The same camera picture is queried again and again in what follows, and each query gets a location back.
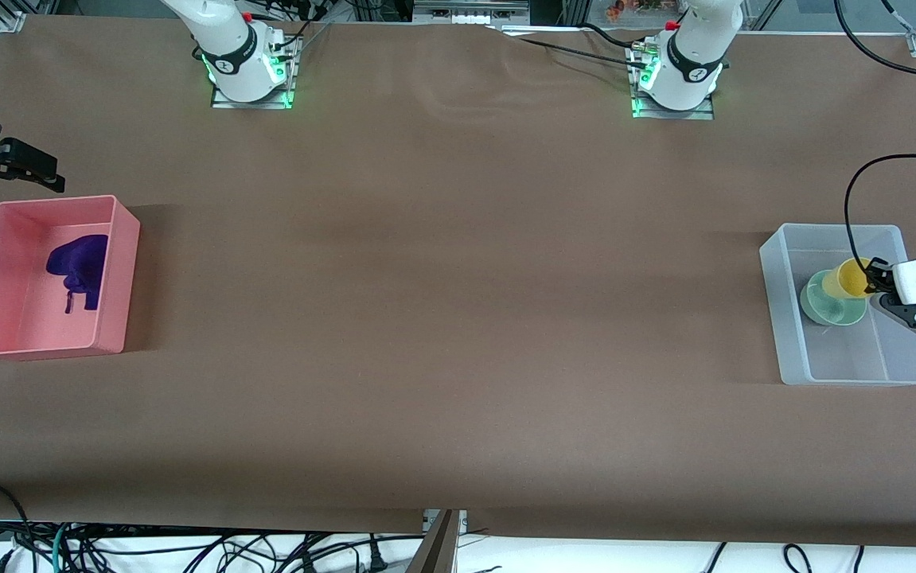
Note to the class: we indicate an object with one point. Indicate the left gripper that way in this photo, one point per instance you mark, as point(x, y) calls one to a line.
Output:
point(878, 281)

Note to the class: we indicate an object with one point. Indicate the yellow cup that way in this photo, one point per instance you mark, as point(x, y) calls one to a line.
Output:
point(851, 277)

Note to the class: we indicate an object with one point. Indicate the green cup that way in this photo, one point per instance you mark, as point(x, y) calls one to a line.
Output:
point(828, 306)

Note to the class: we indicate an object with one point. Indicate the purple cloth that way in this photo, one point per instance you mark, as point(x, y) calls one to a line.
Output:
point(79, 263)

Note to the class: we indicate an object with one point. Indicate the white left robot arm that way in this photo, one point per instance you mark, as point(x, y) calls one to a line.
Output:
point(692, 56)

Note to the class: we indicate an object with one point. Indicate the translucent plastic bin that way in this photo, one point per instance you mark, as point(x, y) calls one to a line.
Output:
point(847, 366)

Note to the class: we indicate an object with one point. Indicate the pink plastic bin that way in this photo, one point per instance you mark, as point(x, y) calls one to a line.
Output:
point(20, 318)

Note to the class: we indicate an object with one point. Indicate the white power strip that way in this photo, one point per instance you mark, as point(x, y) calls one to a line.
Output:
point(469, 17)

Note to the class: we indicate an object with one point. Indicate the black power plug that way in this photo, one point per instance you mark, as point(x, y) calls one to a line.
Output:
point(376, 561)

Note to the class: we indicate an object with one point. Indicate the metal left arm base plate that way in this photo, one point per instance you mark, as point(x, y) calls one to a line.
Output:
point(704, 114)

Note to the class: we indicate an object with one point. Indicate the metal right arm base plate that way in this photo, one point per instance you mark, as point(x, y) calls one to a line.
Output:
point(286, 87)

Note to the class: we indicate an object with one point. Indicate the dark table support post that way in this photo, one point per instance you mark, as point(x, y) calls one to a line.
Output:
point(438, 549)

